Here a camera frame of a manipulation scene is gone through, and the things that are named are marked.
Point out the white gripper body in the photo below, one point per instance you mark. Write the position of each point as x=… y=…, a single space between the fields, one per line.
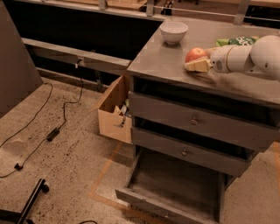
x=218 y=59

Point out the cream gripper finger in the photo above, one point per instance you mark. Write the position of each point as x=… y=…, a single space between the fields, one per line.
x=209 y=51
x=199 y=65

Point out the red apple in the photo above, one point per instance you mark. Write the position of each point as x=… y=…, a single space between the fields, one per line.
x=195 y=53

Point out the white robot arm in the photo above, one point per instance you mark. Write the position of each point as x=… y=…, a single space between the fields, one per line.
x=262 y=59

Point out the grey drawer cabinet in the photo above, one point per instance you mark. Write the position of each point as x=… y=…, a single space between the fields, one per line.
x=159 y=71

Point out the grey top drawer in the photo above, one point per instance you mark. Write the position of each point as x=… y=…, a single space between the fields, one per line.
x=249 y=135

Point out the grey middle drawer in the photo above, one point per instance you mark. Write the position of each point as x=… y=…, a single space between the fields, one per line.
x=211 y=159

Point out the grey open bottom drawer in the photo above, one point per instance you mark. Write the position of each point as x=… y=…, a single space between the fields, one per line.
x=177 y=190

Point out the green chip bag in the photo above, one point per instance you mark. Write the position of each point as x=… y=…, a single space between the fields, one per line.
x=239 y=41

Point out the white ceramic bowl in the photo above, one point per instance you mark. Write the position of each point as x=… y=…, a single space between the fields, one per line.
x=173 y=32

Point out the items inside cardboard box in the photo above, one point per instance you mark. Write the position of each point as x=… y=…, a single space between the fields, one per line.
x=123 y=111

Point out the cardboard box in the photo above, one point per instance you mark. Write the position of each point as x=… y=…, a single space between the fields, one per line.
x=111 y=111

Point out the black chair base leg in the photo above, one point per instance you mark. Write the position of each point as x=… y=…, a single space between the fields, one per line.
x=10 y=217

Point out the grey metal rail shelf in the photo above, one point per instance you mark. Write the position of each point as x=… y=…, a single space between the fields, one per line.
x=76 y=57

